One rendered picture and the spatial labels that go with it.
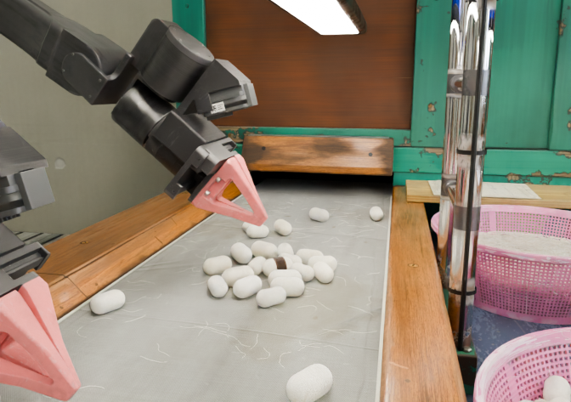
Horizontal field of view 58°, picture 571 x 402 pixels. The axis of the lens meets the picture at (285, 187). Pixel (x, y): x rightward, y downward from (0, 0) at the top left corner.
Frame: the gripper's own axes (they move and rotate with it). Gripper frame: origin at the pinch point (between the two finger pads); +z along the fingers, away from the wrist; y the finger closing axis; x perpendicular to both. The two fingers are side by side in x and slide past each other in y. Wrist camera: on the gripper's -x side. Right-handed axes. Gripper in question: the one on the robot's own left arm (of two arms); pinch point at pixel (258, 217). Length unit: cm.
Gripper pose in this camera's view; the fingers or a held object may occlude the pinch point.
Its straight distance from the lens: 57.5
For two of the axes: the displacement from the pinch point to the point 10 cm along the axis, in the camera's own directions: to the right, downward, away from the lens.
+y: 2.1, -1.9, 9.6
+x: -6.3, 7.2, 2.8
